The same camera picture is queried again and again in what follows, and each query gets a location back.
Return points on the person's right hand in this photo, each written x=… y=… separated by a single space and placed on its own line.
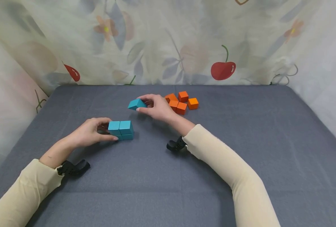
x=160 y=108

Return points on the person's left hand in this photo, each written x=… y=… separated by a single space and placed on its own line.
x=85 y=135

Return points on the person's left index finger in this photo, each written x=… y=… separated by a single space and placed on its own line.
x=102 y=120

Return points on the person's left thumb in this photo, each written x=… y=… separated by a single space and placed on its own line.
x=108 y=137

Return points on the person's left fingers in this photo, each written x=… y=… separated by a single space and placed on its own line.
x=102 y=128

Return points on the person's right thumb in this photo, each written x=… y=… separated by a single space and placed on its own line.
x=144 y=109

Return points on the person's right fingers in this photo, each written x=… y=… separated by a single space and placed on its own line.
x=149 y=102

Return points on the person's right index finger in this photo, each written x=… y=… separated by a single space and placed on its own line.
x=148 y=96

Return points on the blue wooden cube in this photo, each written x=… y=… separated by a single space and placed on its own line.
x=114 y=126
x=119 y=137
x=125 y=126
x=136 y=103
x=127 y=137

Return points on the person's right forearm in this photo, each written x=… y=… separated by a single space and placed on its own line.
x=230 y=170

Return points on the person's left forearm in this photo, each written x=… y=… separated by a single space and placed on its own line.
x=23 y=192

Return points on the orange wooden cube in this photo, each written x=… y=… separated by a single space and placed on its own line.
x=173 y=104
x=183 y=96
x=193 y=103
x=181 y=107
x=171 y=97

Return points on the black wrist band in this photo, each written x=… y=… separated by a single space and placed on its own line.
x=175 y=145
x=72 y=168

